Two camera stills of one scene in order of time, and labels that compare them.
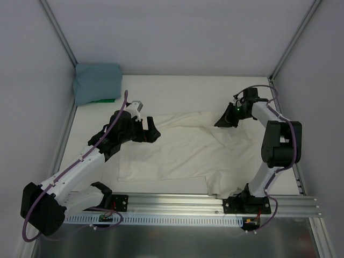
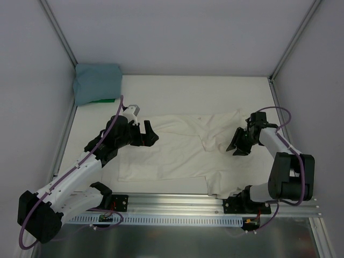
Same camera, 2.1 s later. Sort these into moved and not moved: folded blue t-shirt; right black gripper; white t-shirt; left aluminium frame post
Moved: right black gripper
Not moved: white t-shirt; folded blue t-shirt; left aluminium frame post
